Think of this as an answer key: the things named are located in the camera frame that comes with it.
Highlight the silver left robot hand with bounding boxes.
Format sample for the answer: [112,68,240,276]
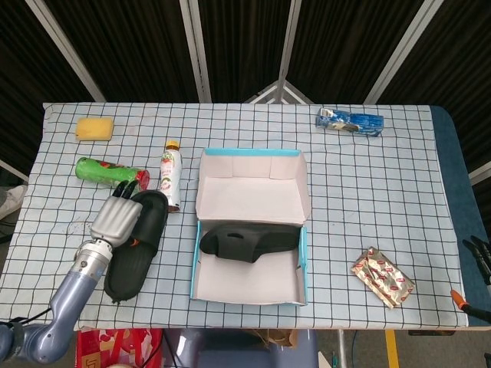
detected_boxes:
[88,179,143,248]

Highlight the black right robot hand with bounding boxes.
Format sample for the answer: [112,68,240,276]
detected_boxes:
[462,235,491,284]

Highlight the black slipper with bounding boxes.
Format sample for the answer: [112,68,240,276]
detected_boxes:
[103,190,170,306]
[199,224,302,265]

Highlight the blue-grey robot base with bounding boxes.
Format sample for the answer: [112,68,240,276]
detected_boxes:
[163,328,319,368]

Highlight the light blue shoe box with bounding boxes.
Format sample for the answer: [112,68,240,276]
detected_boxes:
[190,148,311,307]

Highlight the blue snack package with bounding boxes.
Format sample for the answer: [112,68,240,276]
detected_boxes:
[315,107,385,138]

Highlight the green chips can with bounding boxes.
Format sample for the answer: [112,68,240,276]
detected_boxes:
[74,156,151,192]

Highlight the white drink bottle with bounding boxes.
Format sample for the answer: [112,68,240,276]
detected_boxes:
[159,140,183,215]

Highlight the yellow sponge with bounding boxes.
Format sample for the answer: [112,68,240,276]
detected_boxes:
[74,117,115,143]

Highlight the gold red candy packet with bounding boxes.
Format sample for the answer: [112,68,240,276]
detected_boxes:
[351,246,417,309]

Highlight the checkered tablecloth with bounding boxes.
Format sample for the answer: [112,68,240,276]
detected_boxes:
[0,102,471,334]

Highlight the red patterned bag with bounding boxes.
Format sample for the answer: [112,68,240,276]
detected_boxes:
[75,327,164,368]

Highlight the metal table leg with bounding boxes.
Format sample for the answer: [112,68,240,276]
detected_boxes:
[336,329,348,368]

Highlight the black white-framed folding screen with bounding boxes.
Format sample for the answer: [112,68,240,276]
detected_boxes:
[0,0,491,185]

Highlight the brown paper bag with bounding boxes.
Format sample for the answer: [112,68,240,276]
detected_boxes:
[251,328,299,348]

